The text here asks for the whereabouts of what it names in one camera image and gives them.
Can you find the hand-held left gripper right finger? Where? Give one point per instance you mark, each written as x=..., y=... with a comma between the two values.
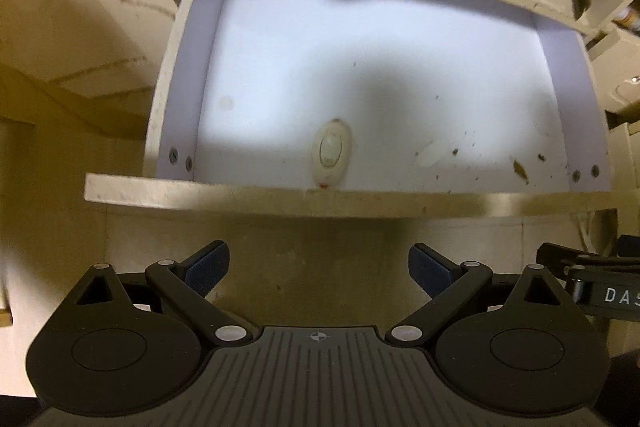
x=430, y=271

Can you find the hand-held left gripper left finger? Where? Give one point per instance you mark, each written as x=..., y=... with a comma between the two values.
x=207, y=269

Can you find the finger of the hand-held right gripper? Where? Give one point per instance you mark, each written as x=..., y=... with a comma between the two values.
x=630, y=246

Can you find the white oval plastic gadget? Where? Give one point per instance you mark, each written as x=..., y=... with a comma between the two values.
x=330, y=152

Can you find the white-lined drawer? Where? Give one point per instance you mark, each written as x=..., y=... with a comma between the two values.
x=400, y=57

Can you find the white bottle red label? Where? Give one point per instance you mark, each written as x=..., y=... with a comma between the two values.
x=631, y=18

